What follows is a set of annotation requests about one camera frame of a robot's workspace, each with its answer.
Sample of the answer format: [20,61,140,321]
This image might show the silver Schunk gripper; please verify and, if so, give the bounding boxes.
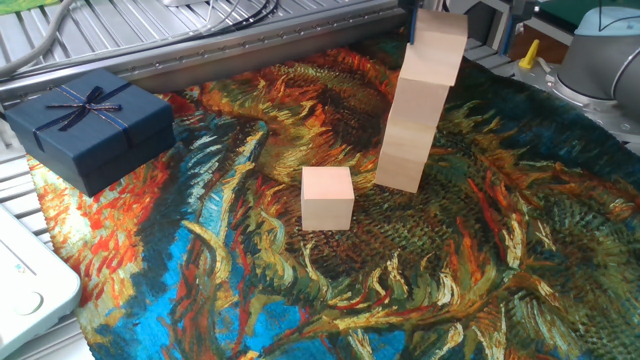
[408,0,540,57]

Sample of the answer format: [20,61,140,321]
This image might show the plain wooden cube block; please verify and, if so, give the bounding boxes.
[388,75,451,129]
[300,166,356,232]
[399,7,470,87]
[378,117,439,165]
[374,151,427,195]

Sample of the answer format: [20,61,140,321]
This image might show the yellow plastic piece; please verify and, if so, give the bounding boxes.
[517,38,542,71]

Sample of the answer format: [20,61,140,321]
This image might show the sunflower painting print cloth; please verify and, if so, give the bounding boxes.
[27,24,640,360]

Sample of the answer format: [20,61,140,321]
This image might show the navy gift box with ribbon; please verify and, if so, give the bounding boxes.
[4,68,177,198]

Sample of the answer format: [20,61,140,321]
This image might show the green printed cloth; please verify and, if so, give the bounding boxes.
[0,0,62,15]

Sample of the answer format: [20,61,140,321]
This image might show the white electronic device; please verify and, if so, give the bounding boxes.
[0,204,84,359]

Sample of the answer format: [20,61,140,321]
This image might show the thin black cables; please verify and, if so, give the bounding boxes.
[124,0,284,49]

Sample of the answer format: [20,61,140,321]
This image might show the aluminium slotted rail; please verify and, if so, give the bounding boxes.
[0,0,414,101]

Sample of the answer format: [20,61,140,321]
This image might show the thick grey cable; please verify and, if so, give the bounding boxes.
[0,0,79,79]

